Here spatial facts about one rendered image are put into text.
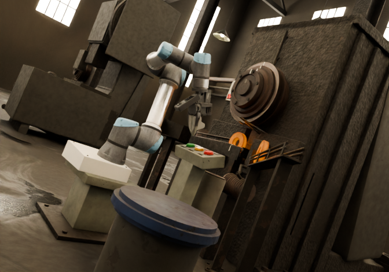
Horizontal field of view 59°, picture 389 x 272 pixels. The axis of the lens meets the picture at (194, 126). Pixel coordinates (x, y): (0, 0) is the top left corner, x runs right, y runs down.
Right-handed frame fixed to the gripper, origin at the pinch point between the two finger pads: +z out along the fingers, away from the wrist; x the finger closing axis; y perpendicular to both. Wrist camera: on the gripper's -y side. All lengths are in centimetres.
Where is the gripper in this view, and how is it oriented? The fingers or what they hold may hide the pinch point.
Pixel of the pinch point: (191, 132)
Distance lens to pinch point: 153.6
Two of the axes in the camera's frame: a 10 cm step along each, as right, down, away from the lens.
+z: -0.9, 9.9, 1.4
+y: 8.6, 0.0, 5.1
